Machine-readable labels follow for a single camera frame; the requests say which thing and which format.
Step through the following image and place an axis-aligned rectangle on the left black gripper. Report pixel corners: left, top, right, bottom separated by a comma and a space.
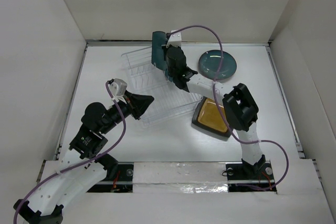
101, 89, 154, 133

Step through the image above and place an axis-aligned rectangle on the dark blue round plate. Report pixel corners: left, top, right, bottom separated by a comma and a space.
198, 50, 237, 81

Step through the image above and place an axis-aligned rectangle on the teal square plate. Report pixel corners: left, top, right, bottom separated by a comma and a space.
151, 31, 167, 71

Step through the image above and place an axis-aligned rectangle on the teal scalloped plate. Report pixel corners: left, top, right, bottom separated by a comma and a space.
164, 68, 173, 82

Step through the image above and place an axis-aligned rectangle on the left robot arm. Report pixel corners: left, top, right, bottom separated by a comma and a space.
13, 91, 154, 223

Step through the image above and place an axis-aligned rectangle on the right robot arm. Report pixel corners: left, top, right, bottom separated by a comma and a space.
163, 46, 266, 178

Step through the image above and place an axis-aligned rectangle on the clear white dish rack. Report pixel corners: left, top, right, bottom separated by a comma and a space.
121, 47, 202, 127

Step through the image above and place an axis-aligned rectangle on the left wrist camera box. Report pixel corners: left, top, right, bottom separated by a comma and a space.
108, 78, 127, 97

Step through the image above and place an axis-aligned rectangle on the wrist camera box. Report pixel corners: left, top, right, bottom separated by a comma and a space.
165, 30, 182, 48
108, 78, 127, 97

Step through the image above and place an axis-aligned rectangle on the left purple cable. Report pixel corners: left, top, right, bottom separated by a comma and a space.
13, 81, 127, 224

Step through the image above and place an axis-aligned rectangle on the purple cable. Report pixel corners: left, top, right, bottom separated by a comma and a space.
13, 81, 127, 224
169, 25, 289, 190

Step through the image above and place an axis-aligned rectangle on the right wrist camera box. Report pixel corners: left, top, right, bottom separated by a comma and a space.
165, 30, 182, 48

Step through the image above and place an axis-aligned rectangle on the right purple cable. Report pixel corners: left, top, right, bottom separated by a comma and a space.
169, 25, 289, 190

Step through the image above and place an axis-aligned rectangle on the metal rail bar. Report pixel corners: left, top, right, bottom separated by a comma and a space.
97, 176, 275, 186

